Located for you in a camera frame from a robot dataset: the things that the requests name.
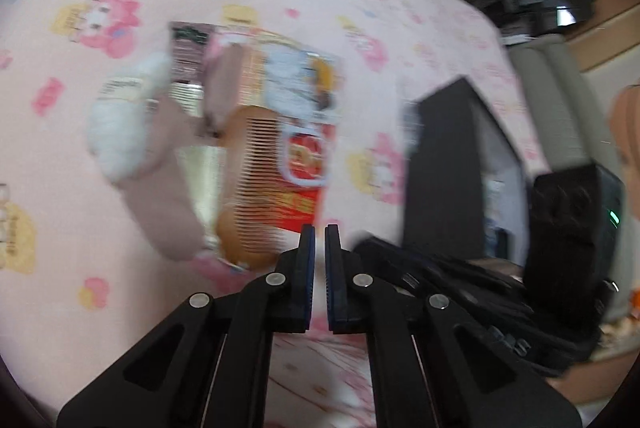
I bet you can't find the black storage box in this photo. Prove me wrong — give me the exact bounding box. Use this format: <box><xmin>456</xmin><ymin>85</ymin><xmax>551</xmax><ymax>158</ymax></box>
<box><xmin>401</xmin><ymin>76</ymin><xmax>532</xmax><ymax>270</ymax></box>

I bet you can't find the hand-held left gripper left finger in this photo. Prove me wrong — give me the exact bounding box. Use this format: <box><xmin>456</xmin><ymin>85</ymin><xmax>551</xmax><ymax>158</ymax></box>
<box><xmin>56</xmin><ymin>224</ymin><xmax>317</xmax><ymax>428</ymax></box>

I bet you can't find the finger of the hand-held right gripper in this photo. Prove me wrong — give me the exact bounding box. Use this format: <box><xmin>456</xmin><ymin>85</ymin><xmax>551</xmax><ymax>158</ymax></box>
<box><xmin>352</xmin><ymin>235</ymin><xmax>527</xmax><ymax>296</ymax></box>
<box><xmin>400</xmin><ymin>281</ymin><xmax>551</xmax><ymax>365</ymax></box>

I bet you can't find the wooden comb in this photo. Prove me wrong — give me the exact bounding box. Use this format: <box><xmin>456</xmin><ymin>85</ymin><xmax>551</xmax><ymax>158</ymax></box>
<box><xmin>216</xmin><ymin>105</ymin><xmax>287</xmax><ymax>270</ymax></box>

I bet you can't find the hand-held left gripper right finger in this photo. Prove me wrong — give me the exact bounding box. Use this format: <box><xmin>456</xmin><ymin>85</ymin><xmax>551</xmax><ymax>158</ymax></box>
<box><xmin>324</xmin><ymin>223</ymin><xmax>584</xmax><ymax>428</ymax></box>

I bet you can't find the pink sock with white fluff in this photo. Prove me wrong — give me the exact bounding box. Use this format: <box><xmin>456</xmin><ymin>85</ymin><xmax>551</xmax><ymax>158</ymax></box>
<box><xmin>87</xmin><ymin>53</ymin><xmax>212</xmax><ymax>260</ymax></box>

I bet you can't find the peach rounded object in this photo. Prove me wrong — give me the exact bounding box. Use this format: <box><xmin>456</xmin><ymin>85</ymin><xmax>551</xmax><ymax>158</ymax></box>
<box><xmin>609</xmin><ymin>83</ymin><xmax>640</xmax><ymax>181</ymax></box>

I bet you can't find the pink printed blanket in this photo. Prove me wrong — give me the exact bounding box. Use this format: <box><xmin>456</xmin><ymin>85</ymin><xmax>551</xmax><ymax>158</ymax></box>
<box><xmin>0</xmin><ymin>0</ymin><xmax>548</xmax><ymax>428</ymax></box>

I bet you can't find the red and silver snack packet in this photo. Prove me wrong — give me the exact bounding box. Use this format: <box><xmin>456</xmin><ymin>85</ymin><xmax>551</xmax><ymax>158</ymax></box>
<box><xmin>260</xmin><ymin>42</ymin><xmax>347</xmax><ymax>235</ymax></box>

